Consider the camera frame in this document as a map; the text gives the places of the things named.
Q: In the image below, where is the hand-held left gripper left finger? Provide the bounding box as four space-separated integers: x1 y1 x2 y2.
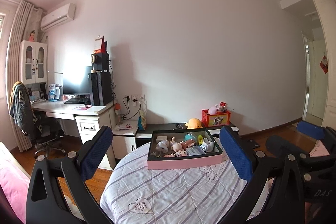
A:
26 126 114 224

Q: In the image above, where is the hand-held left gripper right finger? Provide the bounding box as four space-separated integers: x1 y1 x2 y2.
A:
219 126 312 224

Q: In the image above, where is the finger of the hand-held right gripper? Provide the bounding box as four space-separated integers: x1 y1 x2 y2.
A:
265 135 311 162
297 120 336 151

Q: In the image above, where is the clear plastic box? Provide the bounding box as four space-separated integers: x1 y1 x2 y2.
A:
187 147 207 156

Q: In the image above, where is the teal facial brush clear dome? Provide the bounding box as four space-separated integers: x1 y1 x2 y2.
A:
184 133 199 144

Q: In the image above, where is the pink gift box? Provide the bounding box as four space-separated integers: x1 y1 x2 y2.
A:
147 127 224 170

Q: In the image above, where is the small doll figure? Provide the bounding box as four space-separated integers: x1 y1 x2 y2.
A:
170 137 184 153

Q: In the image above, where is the white desk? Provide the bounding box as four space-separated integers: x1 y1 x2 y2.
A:
31 100 118 146

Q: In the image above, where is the white door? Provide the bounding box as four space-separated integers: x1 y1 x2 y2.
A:
302 31 329 120

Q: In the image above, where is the white nightstand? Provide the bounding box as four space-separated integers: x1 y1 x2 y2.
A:
113 120 140 170

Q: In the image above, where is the red crate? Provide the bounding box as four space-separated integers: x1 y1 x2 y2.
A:
201 109 232 128

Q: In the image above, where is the orange bottle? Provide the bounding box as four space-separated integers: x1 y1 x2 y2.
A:
115 103 123 123

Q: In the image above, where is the yellow octopus plush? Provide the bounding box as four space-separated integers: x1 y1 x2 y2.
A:
185 118 203 130

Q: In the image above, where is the black office chair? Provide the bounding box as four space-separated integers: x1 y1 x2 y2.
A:
9 81 67 159

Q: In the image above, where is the black-top low cabinet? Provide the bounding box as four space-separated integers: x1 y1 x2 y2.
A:
136 122 240 141

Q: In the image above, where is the black keyboard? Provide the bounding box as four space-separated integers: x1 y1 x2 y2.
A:
64 98 91 104

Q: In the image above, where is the snack bag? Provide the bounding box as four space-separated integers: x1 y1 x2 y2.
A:
138 109 148 131

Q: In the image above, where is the black computer tower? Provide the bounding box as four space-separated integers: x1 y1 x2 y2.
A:
88 72 112 106

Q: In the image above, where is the red door decoration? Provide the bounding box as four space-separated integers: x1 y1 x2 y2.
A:
319 55 329 75

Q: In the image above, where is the blue and white packet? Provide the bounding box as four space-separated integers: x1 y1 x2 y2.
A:
49 84 61 101

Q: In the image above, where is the computer monitor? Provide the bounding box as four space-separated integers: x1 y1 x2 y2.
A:
63 66 92 96

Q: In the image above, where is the striped white quilt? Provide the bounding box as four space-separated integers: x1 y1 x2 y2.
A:
100 135 271 224

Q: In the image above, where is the dark jacket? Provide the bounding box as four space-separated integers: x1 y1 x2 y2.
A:
9 81 36 136

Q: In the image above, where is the pink fuzzy blanket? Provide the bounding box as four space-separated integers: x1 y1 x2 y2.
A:
0 142 32 224

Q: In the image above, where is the black speaker box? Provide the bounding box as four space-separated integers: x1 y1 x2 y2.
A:
91 53 110 72

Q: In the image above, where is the red desk calendar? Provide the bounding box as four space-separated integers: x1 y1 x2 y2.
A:
94 35 108 55

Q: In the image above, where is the white glass-door cabinet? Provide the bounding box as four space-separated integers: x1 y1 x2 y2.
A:
20 40 48 85

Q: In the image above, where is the beige curtain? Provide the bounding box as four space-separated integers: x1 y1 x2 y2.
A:
7 0 48 152

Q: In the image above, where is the white air conditioner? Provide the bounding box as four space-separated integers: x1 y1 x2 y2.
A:
40 3 76 32

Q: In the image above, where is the black cable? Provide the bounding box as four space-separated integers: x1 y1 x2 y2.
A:
109 59 143 121

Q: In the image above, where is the wall socket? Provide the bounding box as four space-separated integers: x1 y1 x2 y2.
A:
126 94 146 103

